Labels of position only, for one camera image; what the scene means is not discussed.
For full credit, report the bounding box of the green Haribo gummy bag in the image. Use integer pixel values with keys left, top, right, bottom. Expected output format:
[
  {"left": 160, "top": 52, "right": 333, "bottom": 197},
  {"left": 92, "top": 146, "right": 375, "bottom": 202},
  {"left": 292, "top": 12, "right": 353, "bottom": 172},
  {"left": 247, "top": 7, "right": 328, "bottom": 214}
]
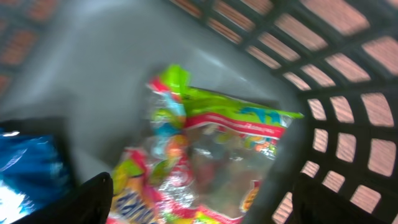
[{"left": 107, "top": 65, "right": 302, "bottom": 224}]

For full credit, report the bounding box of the blue Oreo cookie pack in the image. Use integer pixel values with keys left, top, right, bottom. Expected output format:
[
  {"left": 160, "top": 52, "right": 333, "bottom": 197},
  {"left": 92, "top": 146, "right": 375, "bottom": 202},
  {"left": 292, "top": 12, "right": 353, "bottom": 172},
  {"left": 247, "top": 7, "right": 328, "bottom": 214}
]
[{"left": 1, "top": 130, "right": 73, "bottom": 223}]

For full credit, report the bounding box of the grey plastic mesh basket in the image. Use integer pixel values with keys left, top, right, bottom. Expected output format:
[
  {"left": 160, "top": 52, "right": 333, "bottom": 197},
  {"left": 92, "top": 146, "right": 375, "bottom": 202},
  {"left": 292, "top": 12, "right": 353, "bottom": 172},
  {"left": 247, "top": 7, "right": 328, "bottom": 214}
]
[{"left": 1, "top": 0, "right": 397, "bottom": 223}]

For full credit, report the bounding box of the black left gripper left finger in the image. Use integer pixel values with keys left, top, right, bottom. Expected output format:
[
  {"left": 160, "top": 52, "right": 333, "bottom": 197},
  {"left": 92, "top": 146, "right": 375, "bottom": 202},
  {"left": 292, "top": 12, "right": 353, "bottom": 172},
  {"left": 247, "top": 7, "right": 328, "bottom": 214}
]
[{"left": 13, "top": 172, "right": 113, "bottom": 224}]

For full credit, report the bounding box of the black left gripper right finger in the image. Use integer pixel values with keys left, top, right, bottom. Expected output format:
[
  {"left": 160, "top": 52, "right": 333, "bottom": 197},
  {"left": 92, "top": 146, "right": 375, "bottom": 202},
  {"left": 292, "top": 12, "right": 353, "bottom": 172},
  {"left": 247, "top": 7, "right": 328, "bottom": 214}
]
[{"left": 292, "top": 173, "right": 385, "bottom": 224}]

